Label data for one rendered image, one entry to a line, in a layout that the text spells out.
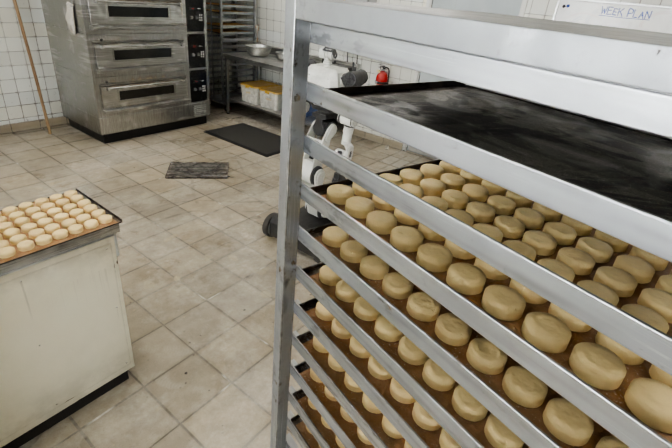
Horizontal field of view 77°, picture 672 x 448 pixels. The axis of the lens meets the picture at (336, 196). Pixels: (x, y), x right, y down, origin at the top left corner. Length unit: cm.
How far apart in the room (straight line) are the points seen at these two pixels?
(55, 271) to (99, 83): 366
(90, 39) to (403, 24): 492
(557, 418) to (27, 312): 179
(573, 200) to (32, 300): 184
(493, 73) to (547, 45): 8
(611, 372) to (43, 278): 180
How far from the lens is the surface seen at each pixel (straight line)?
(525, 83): 44
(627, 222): 42
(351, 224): 66
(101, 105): 545
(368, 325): 78
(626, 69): 38
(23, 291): 195
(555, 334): 55
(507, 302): 57
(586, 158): 62
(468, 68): 48
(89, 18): 529
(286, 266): 84
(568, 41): 39
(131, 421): 236
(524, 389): 60
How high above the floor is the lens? 183
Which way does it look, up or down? 26 degrees down
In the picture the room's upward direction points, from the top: 6 degrees clockwise
